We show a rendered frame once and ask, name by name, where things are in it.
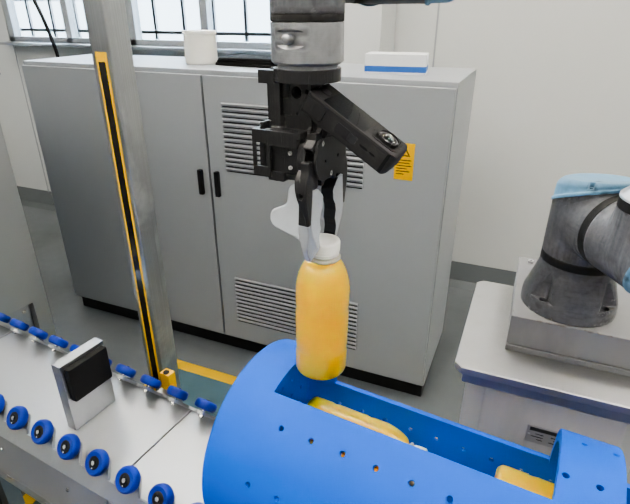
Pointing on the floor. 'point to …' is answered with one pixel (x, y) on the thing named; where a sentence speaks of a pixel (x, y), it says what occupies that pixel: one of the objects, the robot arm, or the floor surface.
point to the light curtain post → (132, 177)
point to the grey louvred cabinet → (261, 206)
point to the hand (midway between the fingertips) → (323, 244)
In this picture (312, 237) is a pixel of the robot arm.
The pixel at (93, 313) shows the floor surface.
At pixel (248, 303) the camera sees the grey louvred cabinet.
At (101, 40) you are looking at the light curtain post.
